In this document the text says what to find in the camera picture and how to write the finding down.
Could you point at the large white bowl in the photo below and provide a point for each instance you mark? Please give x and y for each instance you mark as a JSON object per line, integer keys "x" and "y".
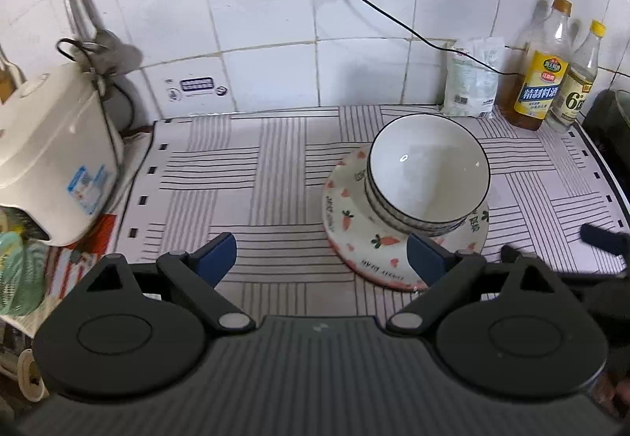
{"x": 426, "y": 173}

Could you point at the clear vinegar bottle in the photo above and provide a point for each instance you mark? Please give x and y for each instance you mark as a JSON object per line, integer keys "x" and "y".
{"x": 577, "y": 82}

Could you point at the white rice cooker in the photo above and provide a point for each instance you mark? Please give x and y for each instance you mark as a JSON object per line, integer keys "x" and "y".
{"x": 60, "y": 155}

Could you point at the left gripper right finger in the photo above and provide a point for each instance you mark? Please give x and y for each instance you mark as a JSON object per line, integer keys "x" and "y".
{"x": 447, "y": 275}

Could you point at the black wok with lid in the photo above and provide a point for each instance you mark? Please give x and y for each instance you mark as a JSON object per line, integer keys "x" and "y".
{"x": 608, "y": 125}

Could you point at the hanging metal utensils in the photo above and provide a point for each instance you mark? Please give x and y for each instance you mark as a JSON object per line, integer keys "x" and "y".
{"x": 94, "y": 48}

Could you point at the striped table mat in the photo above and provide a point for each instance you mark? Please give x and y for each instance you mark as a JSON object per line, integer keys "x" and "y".
{"x": 289, "y": 186}

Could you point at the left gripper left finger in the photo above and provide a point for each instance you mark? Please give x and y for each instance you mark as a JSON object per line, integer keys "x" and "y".
{"x": 193, "y": 277}

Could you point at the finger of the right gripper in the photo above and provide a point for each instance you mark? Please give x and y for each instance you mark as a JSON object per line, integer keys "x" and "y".
{"x": 615, "y": 243}

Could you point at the lovely bear carrot plate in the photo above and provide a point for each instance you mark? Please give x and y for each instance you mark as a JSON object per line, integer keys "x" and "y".
{"x": 363, "y": 241}

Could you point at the yellow label oil bottle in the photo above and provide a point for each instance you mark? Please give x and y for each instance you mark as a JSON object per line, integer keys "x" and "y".
{"x": 546, "y": 62}

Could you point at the white plastic salt bag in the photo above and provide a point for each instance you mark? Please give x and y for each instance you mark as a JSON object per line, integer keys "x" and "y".
{"x": 472, "y": 81}

